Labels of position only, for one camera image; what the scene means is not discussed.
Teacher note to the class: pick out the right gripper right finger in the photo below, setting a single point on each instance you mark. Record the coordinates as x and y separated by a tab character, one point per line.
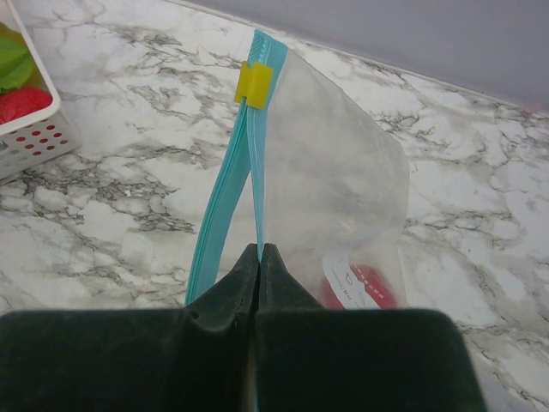
309	358

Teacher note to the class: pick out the clear zip top bag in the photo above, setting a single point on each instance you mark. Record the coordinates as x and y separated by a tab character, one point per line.
306	170

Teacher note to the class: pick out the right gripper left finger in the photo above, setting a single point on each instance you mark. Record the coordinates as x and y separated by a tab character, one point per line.
193	358

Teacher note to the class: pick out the white plastic basket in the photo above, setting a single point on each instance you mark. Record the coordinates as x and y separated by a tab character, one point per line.
42	135

